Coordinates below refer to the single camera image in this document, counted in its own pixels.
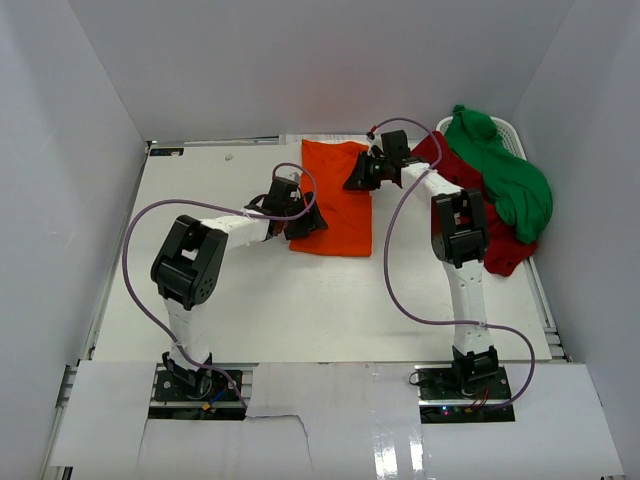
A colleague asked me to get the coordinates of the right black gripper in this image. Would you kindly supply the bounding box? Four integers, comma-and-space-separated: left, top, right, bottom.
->
343, 152, 391, 192

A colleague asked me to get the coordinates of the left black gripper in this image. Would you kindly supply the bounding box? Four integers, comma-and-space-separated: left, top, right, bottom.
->
280, 191, 326, 240

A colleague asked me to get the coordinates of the orange t shirt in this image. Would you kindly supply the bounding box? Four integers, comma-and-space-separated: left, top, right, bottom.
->
289, 139, 373, 257

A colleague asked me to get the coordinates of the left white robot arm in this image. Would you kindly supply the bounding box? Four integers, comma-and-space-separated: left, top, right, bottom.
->
151, 176, 328, 399

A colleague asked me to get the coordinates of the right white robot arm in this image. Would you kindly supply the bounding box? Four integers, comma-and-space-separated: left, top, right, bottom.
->
343, 130, 499, 399

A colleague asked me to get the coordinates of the white paper sheet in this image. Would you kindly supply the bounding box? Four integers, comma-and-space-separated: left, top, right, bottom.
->
235, 133, 369, 145

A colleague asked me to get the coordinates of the white perforated laundry basket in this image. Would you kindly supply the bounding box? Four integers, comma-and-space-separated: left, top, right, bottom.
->
436, 116, 527, 160

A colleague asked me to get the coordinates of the black label sticker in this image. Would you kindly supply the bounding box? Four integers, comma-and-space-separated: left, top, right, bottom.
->
149, 147, 184, 157

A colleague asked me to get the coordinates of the green t shirt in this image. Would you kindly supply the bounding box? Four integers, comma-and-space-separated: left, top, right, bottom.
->
445, 104, 553, 244

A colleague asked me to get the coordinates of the red t shirt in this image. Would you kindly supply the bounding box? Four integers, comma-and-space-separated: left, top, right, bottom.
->
413, 132, 537, 277

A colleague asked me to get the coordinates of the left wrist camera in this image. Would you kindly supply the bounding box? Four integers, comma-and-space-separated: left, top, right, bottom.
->
286, 172, 301, 184

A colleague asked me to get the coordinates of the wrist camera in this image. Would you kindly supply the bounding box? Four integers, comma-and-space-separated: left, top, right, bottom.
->
286, 172, 301, 184
366, 131, 384, 158

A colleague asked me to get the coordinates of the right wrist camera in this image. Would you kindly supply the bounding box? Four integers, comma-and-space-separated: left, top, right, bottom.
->
366, 131, 384, 158

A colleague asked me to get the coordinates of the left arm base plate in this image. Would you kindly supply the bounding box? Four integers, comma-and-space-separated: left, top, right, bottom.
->
148, 368, 246, 421

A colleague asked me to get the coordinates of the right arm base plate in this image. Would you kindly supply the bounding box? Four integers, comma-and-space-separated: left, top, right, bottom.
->
408, 367, 516, 425

